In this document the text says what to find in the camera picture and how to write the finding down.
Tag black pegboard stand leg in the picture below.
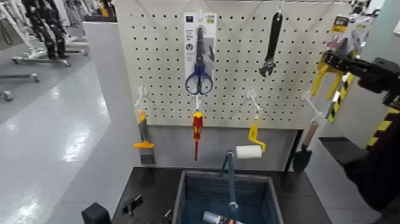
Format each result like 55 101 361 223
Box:
281 129 305 191

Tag red yellow screwdriver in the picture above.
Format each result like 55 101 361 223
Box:
192 111 204 161

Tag yellow pliers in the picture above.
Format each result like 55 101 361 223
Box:
311 14 369 101

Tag white humanoid robot on stand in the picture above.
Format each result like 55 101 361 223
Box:
0 0 40 60

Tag blue scissors in card packaging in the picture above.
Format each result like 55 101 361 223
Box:
183 12 218 95

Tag yellow black hazard tape strip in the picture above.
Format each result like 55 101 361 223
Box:
366 106 400 150
326 73 357 123

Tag white pegboard panel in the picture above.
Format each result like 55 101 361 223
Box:
115 0 352 130

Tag black humanoid robot on stand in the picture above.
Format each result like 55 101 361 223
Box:
21 0 69 60

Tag black adjustable wrench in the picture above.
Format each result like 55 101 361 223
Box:
258 11 284 78

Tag white paint roller yellow handle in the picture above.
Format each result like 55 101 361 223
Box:
235 120 267 159

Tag scraper with yellow grey handle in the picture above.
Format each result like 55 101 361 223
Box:
133 109 155 165

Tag white tube with colourful label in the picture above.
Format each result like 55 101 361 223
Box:
202 211 246 224

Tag grey panel under pegboard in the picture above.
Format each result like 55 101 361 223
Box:
146 125 299 172

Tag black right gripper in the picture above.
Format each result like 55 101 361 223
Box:
323 49 400 95

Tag green trowel with wooden handle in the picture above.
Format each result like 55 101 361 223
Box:
293 121 320 173

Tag grey wheeled stand base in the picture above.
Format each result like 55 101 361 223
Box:
11 55 72 68

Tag grey blue crate handle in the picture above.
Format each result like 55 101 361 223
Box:
220 151 240 220

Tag grey blue plastic crate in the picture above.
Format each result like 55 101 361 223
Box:
171 169 285 224

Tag dark background machine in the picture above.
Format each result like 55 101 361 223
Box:
349 0 382 18

